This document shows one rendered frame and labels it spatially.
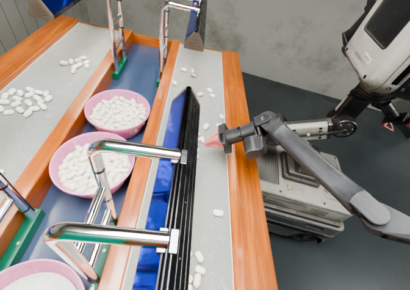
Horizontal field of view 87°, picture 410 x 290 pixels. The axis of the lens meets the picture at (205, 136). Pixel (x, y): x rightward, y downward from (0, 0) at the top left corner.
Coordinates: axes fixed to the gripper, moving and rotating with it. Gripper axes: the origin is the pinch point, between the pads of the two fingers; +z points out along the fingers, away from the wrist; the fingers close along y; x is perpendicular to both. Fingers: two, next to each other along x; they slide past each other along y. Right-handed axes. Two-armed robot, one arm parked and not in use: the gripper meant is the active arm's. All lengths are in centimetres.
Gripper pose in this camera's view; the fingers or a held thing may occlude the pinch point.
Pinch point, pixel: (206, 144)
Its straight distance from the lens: 83.0
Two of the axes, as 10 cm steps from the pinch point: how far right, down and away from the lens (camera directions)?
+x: 4.6, 6.1, 6.4
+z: -8.9, 2.9, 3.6
